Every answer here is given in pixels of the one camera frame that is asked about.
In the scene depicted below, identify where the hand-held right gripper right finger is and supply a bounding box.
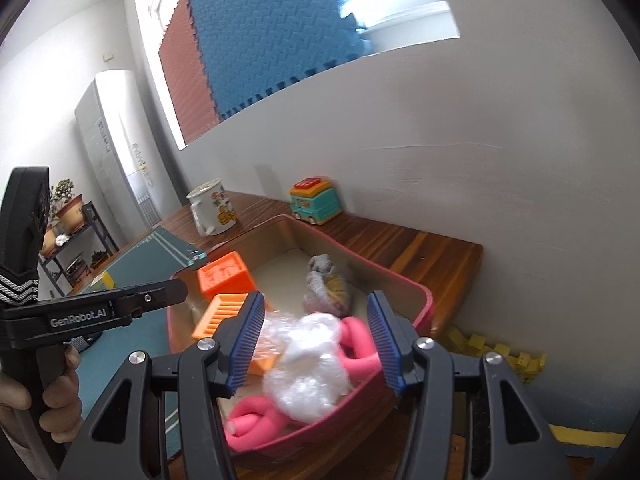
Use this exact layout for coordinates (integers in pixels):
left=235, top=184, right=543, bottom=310
left=366, top=290, right=573, bottom=480

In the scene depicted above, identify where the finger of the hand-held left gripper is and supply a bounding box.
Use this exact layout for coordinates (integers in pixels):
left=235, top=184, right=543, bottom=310
left=117, top=278, right=188, bottom=321

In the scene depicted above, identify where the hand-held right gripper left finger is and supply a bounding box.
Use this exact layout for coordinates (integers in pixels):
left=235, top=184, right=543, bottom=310
left=57, top=290, right=266, bottom=480

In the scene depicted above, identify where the light orange toy cube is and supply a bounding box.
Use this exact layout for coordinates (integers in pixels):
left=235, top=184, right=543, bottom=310
left=191, top=292, right=278, bottom=377

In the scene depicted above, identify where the red-orange toy cube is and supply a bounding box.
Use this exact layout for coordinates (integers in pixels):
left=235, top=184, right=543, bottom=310
left=196, top=251, right=251, bottom=302

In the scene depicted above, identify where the clear plastic wrap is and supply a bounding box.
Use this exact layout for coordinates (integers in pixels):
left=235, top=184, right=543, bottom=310
left=257, top=310, right=353, bottom=423

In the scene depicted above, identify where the pink plastic container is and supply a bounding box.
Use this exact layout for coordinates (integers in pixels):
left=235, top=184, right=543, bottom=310
left=166, top=214, right=435, bottom=461

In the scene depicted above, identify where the grey cloth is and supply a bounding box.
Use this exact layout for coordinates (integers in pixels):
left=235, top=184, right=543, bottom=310
left=302, top=255, right=353, bottom=318

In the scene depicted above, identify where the pink foam tube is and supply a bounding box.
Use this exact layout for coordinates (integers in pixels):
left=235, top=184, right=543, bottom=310
left=223, top=316, right=383, bottom=453

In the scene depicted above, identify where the person's left hand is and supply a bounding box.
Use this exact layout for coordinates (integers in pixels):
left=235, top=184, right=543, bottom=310
left=0, top=346, right=82, bottom=443

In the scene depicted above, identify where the green table mat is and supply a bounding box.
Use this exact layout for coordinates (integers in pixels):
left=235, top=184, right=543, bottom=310
left=67, top=225, right=201, bottom=461

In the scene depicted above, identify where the black metal rack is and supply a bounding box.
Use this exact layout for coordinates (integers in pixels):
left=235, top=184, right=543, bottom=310
left=37, top=201, right=121, bottom=297

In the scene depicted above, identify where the white cartoon mug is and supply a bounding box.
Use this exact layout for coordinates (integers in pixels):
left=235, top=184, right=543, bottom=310
left=186, top=183, right=239, bottom=237

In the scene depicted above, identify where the large potted plant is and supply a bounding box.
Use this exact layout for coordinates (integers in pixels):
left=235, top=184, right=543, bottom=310
left=50, top=179, right=86, bottom=233

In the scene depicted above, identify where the yellow foam mat edge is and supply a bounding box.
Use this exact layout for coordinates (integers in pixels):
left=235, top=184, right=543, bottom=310
left=549, top=422, right=626, bottom=447
left=440, top=324, right=547, bottom=383

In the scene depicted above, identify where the standing air conditioner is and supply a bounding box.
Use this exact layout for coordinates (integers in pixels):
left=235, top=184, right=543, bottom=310
left=74, top=70, right=168, bottom=228

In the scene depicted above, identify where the teal toy bus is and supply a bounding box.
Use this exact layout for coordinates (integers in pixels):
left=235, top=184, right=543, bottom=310
left=289, top=176, right=343, bottom=226

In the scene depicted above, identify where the red foam mat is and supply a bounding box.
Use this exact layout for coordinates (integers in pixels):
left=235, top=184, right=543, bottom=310
left=159, top=0, right=221, bottom=145

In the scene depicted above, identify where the blue foam mat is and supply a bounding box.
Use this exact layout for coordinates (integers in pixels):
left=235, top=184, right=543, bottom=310
left=187, top=0, right=373, bottom=121

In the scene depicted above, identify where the window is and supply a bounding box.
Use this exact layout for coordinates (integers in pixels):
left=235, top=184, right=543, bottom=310
left=131, top=0, right=462, bottom=148

